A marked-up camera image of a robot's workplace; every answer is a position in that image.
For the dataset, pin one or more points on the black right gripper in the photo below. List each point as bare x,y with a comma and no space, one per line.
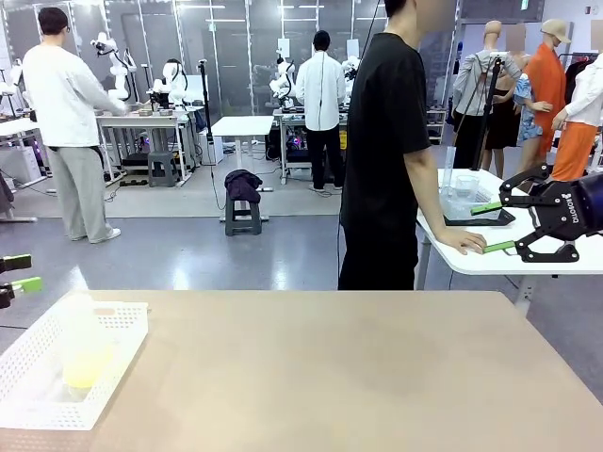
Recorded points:
560,207

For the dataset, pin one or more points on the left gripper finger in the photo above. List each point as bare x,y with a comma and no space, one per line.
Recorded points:
14,263
26,285

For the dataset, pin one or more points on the translucent plastic conical flask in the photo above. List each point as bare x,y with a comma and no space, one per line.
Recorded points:
87,358

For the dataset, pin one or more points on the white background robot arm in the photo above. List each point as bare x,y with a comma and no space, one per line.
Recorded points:
353,68
16,75
176,85
118,70
282,85

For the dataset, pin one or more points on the person's right forearm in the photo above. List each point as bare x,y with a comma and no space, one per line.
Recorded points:
424,198

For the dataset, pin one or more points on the person's right hand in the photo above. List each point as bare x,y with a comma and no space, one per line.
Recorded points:
464,242

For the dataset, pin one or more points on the black flat tray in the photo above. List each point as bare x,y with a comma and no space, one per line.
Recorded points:
506,217

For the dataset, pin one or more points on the white side table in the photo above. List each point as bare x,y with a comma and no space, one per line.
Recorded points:
471,266

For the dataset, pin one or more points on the mannequin in blue floral dress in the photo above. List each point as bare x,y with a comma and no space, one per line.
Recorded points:
530,122

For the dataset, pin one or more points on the mannequin in black dress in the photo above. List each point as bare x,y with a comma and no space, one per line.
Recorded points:
504,122

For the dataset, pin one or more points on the white office desk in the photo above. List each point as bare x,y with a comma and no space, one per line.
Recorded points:
14,127

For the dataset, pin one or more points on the mannequin in white jacket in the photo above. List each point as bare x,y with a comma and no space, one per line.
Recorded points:
586,89

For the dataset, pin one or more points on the wooden shoe rack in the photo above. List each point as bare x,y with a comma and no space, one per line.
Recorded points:
435,127

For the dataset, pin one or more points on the mannequin in orange coat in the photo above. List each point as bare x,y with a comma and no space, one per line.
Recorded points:
549,75

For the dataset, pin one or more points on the mannequin in grey shirt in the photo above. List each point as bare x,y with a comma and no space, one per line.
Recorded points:
471,85

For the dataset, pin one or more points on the person in grey trousers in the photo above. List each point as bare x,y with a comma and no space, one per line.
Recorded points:
61,94

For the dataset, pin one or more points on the grey plastic step stool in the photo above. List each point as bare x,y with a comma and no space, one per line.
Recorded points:
242,221
162,162

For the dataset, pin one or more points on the person in black t-shirt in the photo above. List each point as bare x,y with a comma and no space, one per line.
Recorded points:
381,141

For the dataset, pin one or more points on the white workbench with shelves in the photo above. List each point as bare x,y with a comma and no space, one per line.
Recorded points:
141,120
292,117

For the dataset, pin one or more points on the dark crumpled jacket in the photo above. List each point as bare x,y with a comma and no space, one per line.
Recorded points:
242,183

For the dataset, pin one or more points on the black vertical pole stand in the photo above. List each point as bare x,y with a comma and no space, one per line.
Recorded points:
206,117

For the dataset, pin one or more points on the person in white shirt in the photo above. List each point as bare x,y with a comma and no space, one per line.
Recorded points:
320,94

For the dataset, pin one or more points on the white standing table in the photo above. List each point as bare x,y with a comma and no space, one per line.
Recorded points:
242,124

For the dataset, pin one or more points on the black camera tripod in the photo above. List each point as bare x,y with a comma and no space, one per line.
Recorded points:
490,99

